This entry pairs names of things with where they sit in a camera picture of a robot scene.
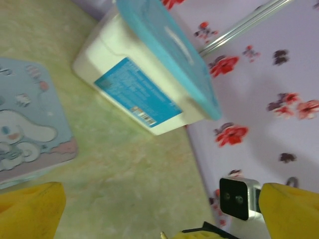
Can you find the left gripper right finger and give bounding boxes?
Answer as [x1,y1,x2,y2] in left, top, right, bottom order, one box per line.
[258,183,319,239]

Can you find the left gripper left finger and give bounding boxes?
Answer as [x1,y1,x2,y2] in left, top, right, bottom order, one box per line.
[0,181,66,239]

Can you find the light blue cartoon tin box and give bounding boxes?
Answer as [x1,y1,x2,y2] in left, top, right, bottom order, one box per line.
[0,57,79,186]

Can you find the white storage box blue lid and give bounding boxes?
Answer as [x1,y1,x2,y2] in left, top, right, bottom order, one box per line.
[72,0,222,136]

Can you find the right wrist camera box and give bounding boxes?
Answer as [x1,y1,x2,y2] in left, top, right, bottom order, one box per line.
[218,177,262,222]

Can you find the aluminium frame corner post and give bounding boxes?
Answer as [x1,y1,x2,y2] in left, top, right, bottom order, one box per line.
[198,0,295,57]

